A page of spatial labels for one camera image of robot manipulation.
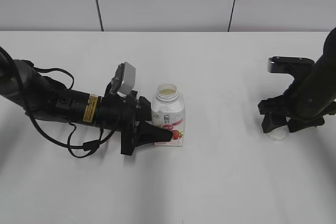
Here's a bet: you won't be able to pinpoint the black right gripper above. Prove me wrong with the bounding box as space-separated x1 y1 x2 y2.
258 66 335 133

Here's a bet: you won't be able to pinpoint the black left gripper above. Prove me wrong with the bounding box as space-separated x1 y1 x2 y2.
96 90 173 156

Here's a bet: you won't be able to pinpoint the white screw cap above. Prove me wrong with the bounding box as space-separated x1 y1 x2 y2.
266 126 288 142

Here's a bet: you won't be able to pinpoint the white yogurt carton bottle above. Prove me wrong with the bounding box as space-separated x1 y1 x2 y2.
151 84 186 146

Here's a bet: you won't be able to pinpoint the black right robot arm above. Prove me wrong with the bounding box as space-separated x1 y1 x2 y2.
258 29 335 134

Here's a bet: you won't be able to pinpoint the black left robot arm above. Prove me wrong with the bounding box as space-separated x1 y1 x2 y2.
1 49 159 158

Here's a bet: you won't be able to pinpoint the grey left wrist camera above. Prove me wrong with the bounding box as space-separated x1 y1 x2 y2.
109 61 136 95

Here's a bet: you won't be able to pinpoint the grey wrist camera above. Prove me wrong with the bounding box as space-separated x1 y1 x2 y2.
109 61 136 95
267 56 314 76

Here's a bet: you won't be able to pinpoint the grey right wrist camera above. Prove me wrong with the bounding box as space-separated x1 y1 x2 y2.
267 56 314 76

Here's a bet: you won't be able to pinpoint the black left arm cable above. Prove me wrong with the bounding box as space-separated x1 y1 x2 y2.
0 47 124 159

